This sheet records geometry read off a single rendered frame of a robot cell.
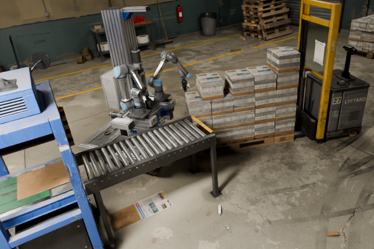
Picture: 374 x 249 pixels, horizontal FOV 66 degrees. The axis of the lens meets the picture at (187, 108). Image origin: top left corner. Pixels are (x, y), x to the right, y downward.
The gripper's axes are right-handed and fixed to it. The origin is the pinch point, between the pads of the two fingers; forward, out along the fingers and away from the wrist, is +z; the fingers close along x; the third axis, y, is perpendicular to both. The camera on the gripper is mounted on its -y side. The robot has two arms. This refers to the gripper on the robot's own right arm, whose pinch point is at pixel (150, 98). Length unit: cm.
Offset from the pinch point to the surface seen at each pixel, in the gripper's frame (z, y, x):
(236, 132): 5, 80, -129
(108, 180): 26, 55, 64
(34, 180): -18, 57, 115
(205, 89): -17, 16, -90
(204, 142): 45, 43, -33
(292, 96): 44, 31, -191
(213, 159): 47, 67, -45
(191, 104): -24, 34, -75
